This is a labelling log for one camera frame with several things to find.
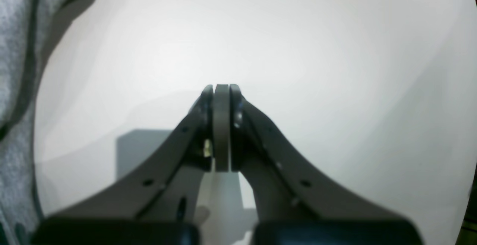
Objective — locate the grey T-shirt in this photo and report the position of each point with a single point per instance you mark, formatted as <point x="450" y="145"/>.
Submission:
<point x="25" y="28"/>

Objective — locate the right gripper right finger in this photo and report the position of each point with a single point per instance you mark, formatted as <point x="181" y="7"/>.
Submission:
<point x="297" y="204"/>

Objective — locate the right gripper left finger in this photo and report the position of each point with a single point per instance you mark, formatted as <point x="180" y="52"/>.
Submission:
<point x="153" y="204"/>

